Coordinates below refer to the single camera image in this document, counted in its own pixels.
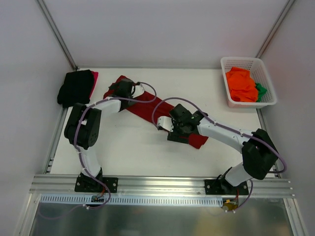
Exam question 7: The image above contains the dark red t shirt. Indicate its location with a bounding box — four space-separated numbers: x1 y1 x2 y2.
103 75 208 149

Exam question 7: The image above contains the folded pink t shirt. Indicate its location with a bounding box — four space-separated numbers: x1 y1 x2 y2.
89 71 98 98

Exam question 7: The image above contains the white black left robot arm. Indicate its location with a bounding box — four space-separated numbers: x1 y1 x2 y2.
64 78 144 192

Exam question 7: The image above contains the aluminium corner post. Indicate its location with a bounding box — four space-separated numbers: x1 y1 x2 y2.
35 0 78 71
255 0 297 59

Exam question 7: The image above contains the white plastic basket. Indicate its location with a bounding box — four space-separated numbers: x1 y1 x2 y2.
220 57 277 109

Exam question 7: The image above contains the green t shirt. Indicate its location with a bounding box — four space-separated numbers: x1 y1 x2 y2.
255 83 267 102

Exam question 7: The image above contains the aluminium right table rail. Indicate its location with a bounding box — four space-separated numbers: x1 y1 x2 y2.
256 109 281 178

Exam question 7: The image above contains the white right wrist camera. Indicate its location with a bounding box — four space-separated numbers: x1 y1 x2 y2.
157 116 174 132

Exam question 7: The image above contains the folded black t shirt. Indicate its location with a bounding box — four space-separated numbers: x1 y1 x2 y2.
57 70 95 108

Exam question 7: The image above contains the aluminium right corner post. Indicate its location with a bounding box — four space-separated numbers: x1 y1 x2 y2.
255 0 297 59

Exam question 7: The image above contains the white slotted cable duct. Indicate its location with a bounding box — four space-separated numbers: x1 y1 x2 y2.
40 194 223 207

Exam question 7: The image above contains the aluminium left table rail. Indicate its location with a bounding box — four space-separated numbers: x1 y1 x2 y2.
43 108 67 174

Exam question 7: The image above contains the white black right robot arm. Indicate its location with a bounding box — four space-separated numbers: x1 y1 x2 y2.
169 104 280 195

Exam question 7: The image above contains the orange t shirt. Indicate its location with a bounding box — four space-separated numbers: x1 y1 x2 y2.
225 67 258 102

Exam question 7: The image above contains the aluminium table rail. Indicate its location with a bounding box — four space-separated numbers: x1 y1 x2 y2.
43 108 67 174
256 109 281 178

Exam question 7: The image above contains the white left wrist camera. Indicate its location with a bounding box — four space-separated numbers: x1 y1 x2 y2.
132 83 145 98

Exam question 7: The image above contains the aluminium left corner post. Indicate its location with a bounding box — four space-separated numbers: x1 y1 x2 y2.
35 0 78 71

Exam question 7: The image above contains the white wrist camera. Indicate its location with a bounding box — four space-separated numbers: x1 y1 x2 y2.
132 83 145 98
157 116 174 132

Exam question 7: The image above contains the aluminium front mounting rail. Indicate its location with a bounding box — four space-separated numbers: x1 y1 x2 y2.
29 174 296 199

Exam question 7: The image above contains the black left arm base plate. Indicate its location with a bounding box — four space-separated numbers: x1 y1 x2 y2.
74 175 118 193

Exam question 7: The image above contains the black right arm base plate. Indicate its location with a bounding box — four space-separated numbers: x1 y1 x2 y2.
204 179 249 196

